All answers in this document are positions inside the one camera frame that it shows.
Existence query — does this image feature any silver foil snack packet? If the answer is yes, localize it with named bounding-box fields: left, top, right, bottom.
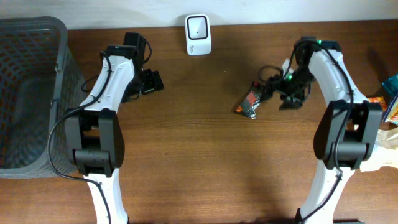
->
left=234, top=82, right=265, bottom=119

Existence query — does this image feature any small orange snack packet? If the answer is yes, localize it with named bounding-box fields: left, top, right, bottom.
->
left=368, top=96, right=387, bottom=112

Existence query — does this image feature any beige PanTree snack pouch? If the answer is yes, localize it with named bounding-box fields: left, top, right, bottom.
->
left=360, top=128, right=397, bottom=172

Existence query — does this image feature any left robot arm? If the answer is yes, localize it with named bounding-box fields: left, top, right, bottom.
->
left=63, top=32, right=164, bottom=223

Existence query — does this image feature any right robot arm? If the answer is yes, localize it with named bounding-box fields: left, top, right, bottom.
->
left=262, top=37, right=382, bottom=223

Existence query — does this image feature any white barcode scanner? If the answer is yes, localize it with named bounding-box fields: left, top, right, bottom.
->
left=185, top=14, right=212, bottom=56

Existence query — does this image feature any grey plastic mesh basket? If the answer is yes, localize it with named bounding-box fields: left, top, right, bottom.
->
left=1, top=17, right=86, bottom=179

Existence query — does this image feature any right black cable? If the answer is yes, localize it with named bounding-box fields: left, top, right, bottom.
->
left=257, top=46, right=296, bottom=85

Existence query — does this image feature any black cable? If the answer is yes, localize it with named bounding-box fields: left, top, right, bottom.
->
left=46, top=51, right=113, bottom=224
left=257, top=46, right=296, bottom=85

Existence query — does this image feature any left black cable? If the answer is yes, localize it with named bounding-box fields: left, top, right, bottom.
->
left=46, top=51, right=113, bottom=224

